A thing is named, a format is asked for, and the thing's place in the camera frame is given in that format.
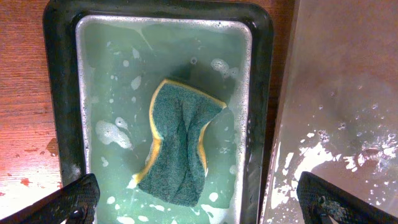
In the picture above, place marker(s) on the dark grey serving tray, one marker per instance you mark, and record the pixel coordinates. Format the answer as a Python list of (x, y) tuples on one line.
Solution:
[(337, 114)]

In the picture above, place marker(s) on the green yellow scrub sponge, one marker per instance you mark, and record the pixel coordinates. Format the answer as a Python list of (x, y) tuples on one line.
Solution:
[(176, 166)]

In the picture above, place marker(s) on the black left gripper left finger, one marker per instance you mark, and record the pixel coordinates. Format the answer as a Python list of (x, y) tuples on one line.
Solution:
[(74, 203)]

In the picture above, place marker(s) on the green rectangular tray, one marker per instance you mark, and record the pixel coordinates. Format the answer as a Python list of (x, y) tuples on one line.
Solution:
[(106, 59)]

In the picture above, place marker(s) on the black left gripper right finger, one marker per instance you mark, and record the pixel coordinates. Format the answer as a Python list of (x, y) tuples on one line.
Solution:
[(322, 202)]

